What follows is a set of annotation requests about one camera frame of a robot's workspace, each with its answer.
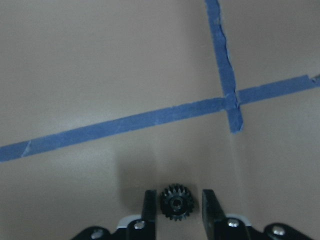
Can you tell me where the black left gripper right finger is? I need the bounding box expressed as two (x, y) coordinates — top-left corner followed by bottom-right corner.
(202, 189), (250, 240)

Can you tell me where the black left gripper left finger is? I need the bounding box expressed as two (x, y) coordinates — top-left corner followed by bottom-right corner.
(126, 190), (157, 240)

